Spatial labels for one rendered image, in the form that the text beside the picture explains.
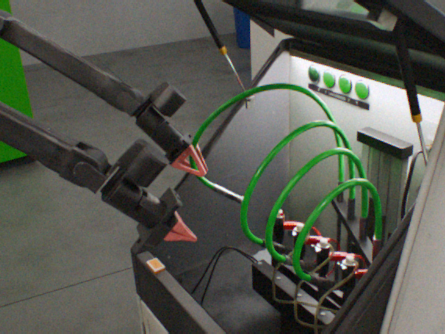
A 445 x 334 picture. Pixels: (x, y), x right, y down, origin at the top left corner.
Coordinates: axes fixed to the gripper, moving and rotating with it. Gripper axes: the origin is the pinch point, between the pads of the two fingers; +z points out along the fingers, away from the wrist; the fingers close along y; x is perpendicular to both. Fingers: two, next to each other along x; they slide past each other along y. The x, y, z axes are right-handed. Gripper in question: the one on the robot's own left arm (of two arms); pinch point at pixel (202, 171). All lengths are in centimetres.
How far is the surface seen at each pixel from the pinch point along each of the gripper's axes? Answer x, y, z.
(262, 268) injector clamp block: 8.5, 3.0, 28.0
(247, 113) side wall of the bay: -12.8, 29.1, -1.2
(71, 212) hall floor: 145, 206, -35
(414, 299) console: -19, -30, 43
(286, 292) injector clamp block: 5.7, -5.8, 33.9
